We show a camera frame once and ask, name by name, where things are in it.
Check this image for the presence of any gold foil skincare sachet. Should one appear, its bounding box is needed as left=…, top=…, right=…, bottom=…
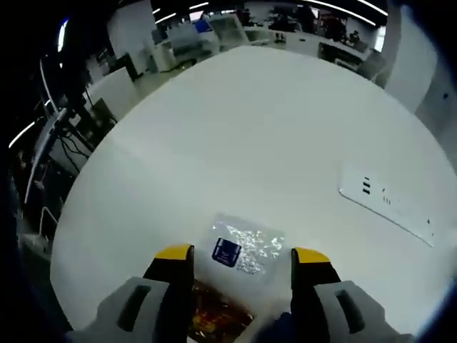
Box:
left=187, top=277, right=257, bottom=339

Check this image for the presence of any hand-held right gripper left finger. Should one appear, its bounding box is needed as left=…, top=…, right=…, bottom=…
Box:
left=95, top=244, right=196, bottom=335

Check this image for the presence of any white office chair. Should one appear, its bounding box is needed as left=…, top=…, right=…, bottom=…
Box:
left=214, top=16, right=248, bottom=43

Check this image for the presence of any blue box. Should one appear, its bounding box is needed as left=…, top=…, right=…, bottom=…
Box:
left=194, top=19, right=216, bottom=34

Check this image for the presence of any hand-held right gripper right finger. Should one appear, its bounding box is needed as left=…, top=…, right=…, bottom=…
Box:
left=290, top=246, right=368, bottom=337

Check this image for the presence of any white table socket panel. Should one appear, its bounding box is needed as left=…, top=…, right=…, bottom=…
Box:
left=338, top=161, right=436, bottom=248

